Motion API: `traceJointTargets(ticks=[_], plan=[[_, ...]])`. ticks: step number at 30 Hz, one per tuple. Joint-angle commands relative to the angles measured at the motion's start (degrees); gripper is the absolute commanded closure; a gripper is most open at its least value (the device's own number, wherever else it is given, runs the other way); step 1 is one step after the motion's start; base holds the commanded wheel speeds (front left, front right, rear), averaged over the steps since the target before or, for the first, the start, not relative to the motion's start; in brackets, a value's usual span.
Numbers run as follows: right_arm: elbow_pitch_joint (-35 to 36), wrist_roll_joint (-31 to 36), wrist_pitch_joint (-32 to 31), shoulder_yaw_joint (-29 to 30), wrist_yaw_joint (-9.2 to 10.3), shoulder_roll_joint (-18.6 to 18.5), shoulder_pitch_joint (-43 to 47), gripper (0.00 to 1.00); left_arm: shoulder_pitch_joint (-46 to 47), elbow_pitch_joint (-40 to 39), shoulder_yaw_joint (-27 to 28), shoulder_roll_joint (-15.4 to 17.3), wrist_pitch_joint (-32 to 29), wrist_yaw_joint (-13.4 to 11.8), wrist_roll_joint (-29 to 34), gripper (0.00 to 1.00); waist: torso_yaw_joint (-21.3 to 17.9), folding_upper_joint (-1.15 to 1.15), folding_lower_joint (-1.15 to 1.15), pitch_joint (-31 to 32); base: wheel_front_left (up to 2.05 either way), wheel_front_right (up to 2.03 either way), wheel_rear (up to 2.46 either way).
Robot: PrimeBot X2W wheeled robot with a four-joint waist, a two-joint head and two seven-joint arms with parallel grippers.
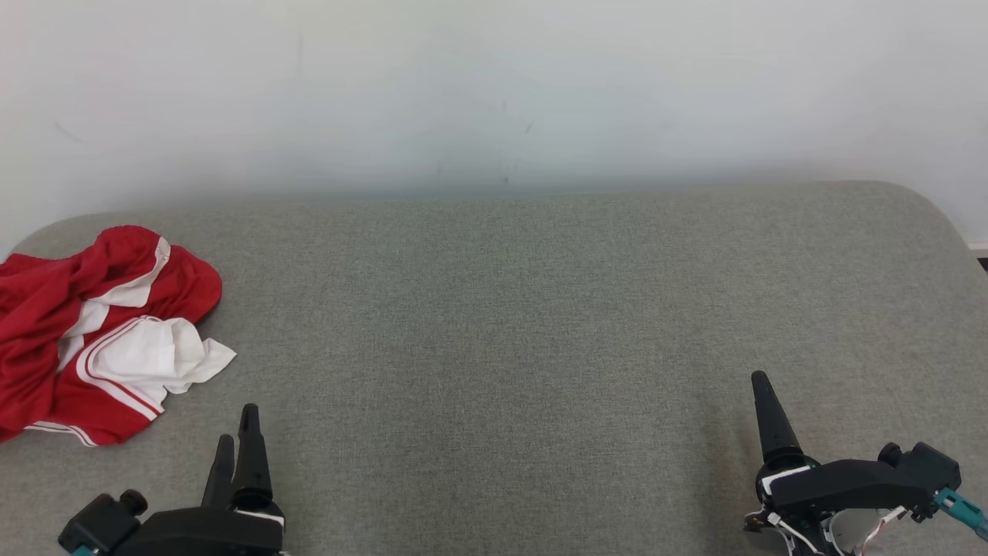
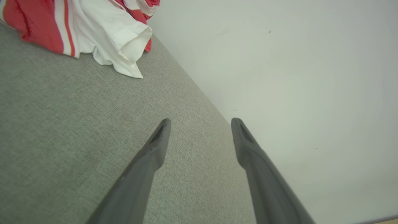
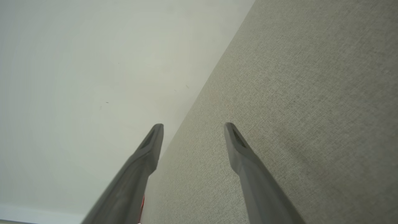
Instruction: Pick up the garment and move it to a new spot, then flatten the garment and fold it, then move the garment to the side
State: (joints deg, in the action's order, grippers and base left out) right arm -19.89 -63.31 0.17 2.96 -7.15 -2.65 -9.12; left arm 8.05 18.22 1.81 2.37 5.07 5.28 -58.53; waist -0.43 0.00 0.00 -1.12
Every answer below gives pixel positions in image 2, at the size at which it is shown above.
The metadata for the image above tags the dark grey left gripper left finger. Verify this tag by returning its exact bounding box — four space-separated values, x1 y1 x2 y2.
86 118 172 224

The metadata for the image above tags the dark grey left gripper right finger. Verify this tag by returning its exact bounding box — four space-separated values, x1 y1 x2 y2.
231 118 316 224

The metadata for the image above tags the red jersey with white sleeves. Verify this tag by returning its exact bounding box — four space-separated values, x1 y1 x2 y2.
0 0 161 79

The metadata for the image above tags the grey fabric sofa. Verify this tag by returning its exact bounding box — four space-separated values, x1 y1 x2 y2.
0 22 257 224

